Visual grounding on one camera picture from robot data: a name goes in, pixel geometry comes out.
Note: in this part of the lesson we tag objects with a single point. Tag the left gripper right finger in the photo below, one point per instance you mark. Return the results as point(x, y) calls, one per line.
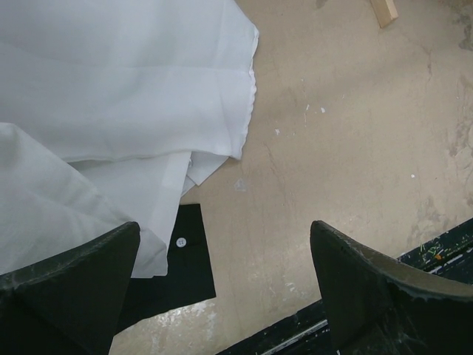
point(375, 304)

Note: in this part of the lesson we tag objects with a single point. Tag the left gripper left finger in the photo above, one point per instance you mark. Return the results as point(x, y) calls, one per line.
point(69, 303)

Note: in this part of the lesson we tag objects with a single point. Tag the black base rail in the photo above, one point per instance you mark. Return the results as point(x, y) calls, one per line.
point(307, 332)

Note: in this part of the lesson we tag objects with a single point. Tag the hanging black shirt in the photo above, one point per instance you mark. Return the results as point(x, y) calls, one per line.
point(189, 279)

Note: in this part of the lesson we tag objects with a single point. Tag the hanging white shirt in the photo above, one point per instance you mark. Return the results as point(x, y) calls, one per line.
point(110, 112)

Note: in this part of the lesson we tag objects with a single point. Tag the wooden clothes rack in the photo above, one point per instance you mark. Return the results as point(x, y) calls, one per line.
point(385, 12)

